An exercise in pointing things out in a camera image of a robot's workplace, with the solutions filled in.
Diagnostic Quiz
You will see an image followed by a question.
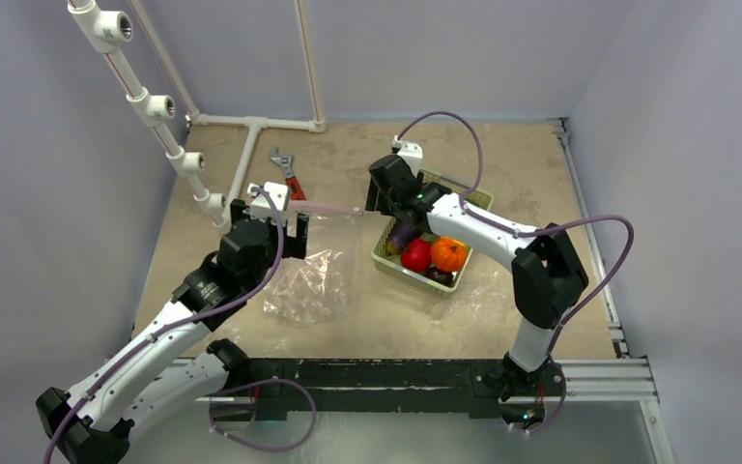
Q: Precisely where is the red tomato toy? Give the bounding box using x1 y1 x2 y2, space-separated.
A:
400 239 432 275

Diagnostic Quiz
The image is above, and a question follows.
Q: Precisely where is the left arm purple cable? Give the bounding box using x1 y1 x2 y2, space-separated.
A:
43 186 319 464

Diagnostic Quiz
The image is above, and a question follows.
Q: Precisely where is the white pvc pipe frame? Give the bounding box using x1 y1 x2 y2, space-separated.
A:
67 1 327 234

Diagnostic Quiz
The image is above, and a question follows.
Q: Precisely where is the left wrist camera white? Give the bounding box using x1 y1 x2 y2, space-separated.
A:
248 182 291 226

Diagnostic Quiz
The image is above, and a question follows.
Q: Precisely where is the green perforated basket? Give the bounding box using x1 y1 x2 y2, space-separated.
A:
371 168 495 300

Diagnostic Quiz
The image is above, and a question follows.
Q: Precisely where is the purple eggplant toy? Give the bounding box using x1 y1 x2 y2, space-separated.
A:
385 219 422 255

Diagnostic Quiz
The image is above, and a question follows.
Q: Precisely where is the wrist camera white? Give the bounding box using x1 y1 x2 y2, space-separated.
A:
391 135 423 177
248 182 291 226

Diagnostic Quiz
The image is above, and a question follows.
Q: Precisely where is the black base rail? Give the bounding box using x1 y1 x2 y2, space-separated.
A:
207 357 567 424

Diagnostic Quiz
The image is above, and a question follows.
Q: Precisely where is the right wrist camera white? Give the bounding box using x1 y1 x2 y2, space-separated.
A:
391 135 423 177

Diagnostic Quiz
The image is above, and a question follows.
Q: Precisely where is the dark purple plum toy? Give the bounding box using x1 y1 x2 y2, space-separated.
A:
423 266 457 288

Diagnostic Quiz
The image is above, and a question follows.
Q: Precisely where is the orange pumpkin toy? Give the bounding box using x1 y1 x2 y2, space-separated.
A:
431 237 470 272

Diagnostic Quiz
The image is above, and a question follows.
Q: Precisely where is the aluminium frame rail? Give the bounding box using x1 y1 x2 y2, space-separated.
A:
550 118 676 464

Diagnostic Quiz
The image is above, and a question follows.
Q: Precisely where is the red handled adjustable wrench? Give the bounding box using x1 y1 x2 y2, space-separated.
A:
270 148 306 201

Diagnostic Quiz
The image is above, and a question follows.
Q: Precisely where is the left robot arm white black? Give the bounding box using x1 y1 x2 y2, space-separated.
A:
36 196 309 463

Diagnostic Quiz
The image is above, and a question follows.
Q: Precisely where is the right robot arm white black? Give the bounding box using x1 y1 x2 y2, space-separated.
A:
366 154 588 394

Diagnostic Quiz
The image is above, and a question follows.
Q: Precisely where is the clear zip top bag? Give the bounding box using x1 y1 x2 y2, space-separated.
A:
263 201 362 325

